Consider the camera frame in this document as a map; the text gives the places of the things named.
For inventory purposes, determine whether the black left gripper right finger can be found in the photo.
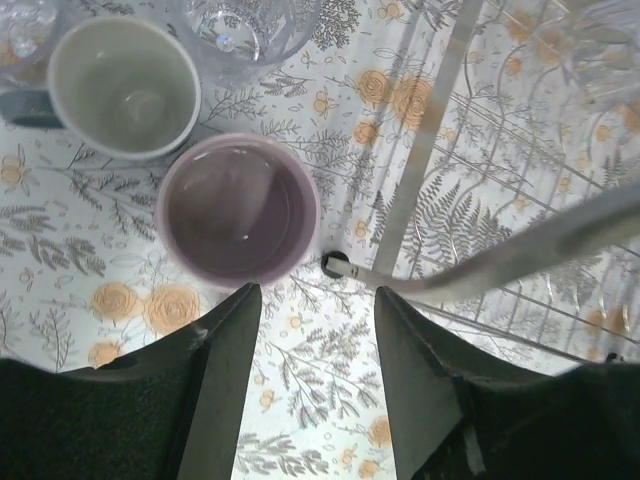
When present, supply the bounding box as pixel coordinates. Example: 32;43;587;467
374;287;639;479

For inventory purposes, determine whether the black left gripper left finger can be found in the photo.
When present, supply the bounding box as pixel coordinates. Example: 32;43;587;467
1;284;262;479

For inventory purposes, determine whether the pink ribbed mug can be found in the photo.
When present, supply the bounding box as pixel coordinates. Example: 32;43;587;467
155;133;321;290

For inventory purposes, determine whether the grey-blue textured mug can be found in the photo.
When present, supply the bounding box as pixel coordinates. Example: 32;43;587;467
0;16;203;162

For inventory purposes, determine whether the clear faceted glass cup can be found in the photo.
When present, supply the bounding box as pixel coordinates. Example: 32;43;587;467
169;0;322;90

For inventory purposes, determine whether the clear glass tumbler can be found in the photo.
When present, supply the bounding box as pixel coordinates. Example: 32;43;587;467
566;1;639;110

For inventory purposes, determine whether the steel two-tier dish rack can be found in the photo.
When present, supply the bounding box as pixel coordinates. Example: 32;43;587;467
319;0;640;364

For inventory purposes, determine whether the floral tablecloth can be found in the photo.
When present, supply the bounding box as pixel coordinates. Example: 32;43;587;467
0;0;640;480

